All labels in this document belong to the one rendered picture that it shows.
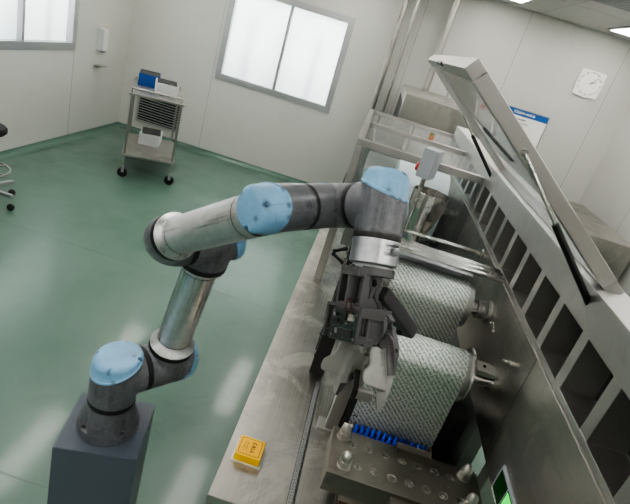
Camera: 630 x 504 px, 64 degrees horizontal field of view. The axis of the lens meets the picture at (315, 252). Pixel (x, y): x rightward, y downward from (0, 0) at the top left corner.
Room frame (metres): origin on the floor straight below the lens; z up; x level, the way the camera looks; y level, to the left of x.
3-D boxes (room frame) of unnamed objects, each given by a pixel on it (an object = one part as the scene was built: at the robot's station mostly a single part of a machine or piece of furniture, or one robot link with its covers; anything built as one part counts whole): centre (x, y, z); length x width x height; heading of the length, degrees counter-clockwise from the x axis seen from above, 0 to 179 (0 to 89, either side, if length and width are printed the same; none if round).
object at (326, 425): (1.21, -0.19, 1.05); 0.06 x 0.05 x 0.31; 88
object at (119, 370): (0.99, 0.38, 1.07); 0.13 x 0.12 x 0.14; 140
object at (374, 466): (0.99, -0.38, 1.00); 0.40 x 0.16 x 0.06; 88
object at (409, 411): (1.11, -0.35, 1.11); 0.23 x 0.01 x 0.18; 88
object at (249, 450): (1.02, 0.01, 0.91); 0.07 x 0.07 x 0.02; 88
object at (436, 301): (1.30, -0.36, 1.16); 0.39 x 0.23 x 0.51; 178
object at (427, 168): (1.73, -0.28, 1.66); 0.07 x 0.07 x 0.10; 65
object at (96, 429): (0.98, 0.38, 0.95); 0.15 x 0.15 x 0.10
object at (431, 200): (1.89, -0.36, 1.50); 0.14 x 0.14 x 0.06
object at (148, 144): (5.43, 2.12, 0.51); 0.91 x 0.58 x 1.02; 22
